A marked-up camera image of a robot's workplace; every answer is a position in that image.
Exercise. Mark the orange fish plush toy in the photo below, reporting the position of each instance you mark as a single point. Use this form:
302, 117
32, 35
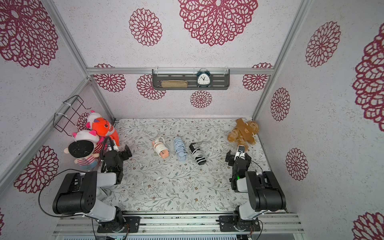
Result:
95, 122

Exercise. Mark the floral table mat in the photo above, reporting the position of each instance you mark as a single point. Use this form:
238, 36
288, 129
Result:
155, 180

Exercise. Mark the grey wall shelf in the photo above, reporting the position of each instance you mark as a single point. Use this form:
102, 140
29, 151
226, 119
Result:
220, 79

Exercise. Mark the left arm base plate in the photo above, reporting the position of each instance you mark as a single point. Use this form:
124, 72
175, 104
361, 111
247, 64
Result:
120, 225

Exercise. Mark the black wire wall basket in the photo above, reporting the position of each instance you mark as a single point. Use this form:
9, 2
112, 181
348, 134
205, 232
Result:
73, 117

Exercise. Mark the light blue power strip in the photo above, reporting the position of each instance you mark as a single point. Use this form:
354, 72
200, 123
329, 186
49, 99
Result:
180, 149

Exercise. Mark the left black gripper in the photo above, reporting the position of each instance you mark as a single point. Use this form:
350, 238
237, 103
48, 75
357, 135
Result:
128, 152

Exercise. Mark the teal alarm clock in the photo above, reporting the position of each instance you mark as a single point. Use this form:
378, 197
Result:
204, 79

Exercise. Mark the black faced striped plush doll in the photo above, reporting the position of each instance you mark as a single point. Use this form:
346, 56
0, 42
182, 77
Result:
85, 149

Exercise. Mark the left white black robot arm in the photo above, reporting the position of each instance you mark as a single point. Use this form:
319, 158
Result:
81, 194

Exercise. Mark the tan pouch on shelf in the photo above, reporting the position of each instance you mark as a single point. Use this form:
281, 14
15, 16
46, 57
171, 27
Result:
174, 84

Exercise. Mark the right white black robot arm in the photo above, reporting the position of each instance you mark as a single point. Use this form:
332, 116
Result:
263, 189

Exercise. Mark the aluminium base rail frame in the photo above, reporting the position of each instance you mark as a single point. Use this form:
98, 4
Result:
185, 226

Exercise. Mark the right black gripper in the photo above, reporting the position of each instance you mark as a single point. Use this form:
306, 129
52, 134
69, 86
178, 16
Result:
237, 158

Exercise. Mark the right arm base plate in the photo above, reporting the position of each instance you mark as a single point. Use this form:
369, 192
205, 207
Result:
231, 223

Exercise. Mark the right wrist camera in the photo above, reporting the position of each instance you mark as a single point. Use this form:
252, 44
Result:
241, 152

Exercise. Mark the brown teddy bear plush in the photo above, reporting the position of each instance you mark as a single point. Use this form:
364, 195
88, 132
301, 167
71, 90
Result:
244, 133

